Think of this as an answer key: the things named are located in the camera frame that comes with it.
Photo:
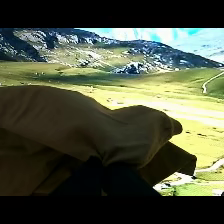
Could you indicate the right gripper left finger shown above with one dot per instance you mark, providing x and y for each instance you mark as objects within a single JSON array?
[{"x": 85, "y": 180}]

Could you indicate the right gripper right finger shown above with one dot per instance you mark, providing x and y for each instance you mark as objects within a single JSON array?
[{"x": 128, "y": 181}]

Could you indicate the tan garment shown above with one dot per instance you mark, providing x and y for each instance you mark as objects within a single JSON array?
[{"x": 66, "y": 126}]

